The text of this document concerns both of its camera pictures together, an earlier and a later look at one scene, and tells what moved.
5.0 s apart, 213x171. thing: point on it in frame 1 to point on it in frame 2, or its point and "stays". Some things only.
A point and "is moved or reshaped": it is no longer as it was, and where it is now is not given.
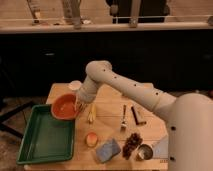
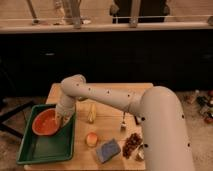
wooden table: (117, 131) stays
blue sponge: (107, 150) stays
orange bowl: (65, 106) is moved or reshaped
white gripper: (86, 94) to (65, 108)
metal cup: (145, 152) stays
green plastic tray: (46, 138) stays
